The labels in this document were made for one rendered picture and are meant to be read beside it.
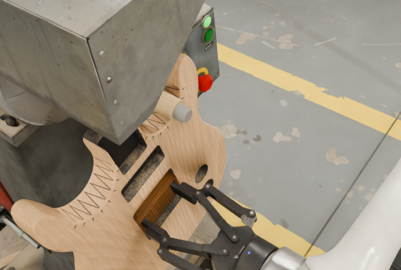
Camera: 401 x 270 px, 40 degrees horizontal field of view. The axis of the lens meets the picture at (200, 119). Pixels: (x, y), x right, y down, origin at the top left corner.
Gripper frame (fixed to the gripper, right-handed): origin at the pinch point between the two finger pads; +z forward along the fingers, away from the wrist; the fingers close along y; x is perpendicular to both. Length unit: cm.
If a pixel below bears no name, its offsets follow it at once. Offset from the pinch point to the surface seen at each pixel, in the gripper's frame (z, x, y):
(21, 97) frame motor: 18.8, 20.7, -1.8
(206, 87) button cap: 14.7, -12.0, 29.5
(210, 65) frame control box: 17.5, -12.3, 35.1
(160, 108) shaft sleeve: -0.9, 19.9, 7.1
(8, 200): 56, -38, -11
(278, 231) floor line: 12, -113, 40
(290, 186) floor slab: 19, -116, 59
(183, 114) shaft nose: -4.3, 19.8, 7.8
